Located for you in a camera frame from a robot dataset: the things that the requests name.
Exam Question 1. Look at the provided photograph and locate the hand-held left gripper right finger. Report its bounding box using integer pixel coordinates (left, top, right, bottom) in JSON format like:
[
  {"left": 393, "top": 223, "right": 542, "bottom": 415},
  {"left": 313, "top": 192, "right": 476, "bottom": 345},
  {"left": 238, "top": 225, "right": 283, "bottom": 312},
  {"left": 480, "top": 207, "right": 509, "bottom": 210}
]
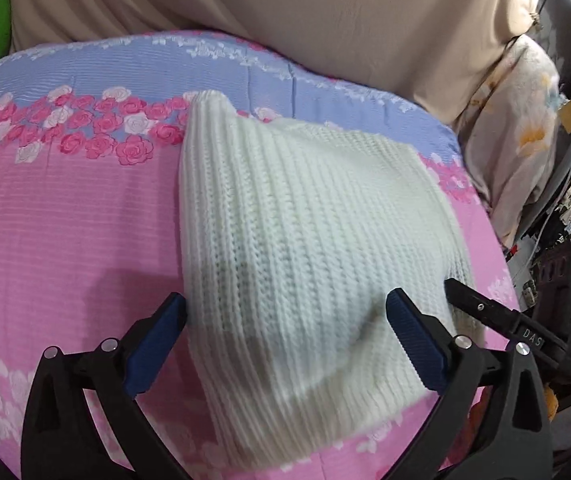
[{"left": 385, "top": 292, "right": 552, "bottom": 480}]

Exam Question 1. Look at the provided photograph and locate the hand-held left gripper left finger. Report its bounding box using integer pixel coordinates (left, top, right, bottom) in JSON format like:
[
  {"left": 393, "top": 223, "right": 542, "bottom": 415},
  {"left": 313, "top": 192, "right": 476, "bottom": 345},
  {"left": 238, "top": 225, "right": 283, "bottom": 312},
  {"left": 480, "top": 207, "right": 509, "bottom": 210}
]
[{"left": 20, "top": 292, "right": 188, "bottom": 480}]

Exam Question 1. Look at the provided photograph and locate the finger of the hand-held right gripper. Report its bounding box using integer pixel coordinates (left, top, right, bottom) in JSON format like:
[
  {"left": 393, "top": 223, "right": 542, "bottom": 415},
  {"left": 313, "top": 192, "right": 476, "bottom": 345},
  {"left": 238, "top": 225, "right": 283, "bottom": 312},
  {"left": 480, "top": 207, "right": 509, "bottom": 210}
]
[{"left": 444, "top": 278, "right": 571, "bottom": 380}]

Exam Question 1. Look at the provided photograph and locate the white red navy knit sweater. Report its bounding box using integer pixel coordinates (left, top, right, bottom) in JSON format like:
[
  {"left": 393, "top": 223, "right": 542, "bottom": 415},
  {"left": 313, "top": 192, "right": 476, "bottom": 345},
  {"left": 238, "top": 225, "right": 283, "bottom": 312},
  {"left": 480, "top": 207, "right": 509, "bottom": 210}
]
[{"left": 178, "top": 89, "right": 486, "bottom": 471}]

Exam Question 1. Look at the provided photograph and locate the orange cloth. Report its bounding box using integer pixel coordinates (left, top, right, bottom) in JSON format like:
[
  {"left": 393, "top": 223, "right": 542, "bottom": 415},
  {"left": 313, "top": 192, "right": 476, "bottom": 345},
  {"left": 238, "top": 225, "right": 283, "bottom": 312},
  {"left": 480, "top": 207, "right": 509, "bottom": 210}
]
[{"left": 468, "top": 385, "right": 561, "bottom": 441}]

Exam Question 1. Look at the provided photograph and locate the pink blue floral bed sheet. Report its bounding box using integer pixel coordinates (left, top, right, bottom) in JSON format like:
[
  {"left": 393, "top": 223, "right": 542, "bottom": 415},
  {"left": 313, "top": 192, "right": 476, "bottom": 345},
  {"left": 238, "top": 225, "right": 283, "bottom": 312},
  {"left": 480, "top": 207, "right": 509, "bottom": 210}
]
[{"left": 0, "top": 30, "right": 523, "bottom": 480}]

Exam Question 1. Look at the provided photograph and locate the cream floral blanket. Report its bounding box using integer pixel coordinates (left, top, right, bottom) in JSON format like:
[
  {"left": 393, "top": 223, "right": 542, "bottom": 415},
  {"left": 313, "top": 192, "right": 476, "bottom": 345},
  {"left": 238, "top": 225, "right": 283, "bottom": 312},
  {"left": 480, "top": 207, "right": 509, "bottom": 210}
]
[{"left": 453, "top": 35, "right": 563, "bottom": 261}]

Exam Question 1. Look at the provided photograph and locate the beige cloth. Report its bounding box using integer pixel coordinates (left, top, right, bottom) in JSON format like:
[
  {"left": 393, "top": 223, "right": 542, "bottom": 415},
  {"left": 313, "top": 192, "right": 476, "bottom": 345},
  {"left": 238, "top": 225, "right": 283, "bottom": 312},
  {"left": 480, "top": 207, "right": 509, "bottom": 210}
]
[{"left": 8, "top": 0, "right": 556, "bottom": 126}]

